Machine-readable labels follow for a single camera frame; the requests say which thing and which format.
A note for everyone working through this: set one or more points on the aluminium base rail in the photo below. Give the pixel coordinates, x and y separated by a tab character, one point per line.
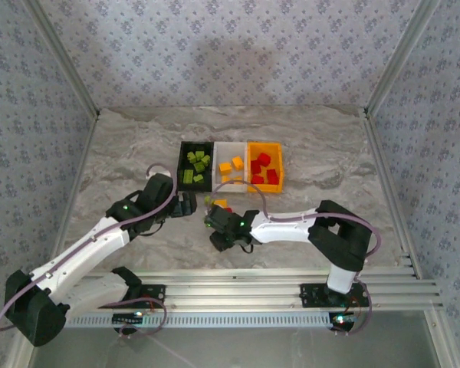
234	291

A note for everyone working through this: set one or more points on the white plastic bin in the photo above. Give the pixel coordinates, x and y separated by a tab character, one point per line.
230	153

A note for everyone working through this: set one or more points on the black plastic bin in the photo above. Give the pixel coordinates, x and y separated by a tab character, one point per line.
182	165

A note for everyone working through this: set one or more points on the base circuit board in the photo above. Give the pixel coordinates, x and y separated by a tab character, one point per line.
343	319
128	317

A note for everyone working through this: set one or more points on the left base circuit board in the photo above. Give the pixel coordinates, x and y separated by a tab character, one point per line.
128	317

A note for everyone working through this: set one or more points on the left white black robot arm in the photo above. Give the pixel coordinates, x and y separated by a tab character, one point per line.
84	249

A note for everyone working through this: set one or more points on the yellow plastic bin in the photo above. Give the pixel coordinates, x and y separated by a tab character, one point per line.
255	150

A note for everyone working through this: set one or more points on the right base circuit board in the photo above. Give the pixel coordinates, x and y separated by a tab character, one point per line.
343	319

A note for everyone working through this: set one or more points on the aluminium side rail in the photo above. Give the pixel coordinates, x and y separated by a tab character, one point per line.
387	172
76	180

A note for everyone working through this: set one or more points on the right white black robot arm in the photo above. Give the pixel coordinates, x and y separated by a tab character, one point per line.
287	230

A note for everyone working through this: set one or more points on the long green lego brick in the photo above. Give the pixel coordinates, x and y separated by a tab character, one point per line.
188	177

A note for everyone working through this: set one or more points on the red lego brick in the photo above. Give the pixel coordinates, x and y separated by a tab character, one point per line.
255	166
272	176
227	209
257	179
264	158

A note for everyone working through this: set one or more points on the aluminium frame post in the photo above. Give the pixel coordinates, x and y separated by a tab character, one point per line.
401	57
64	57

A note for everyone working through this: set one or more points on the small green lego brick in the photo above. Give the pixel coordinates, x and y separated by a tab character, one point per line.
199	178
207	199
191	156
206	159
199	166
199	154

